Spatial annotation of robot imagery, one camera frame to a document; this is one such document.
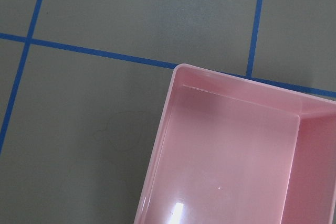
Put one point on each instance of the pink plastic bin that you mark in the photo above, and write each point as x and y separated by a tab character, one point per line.
231	150

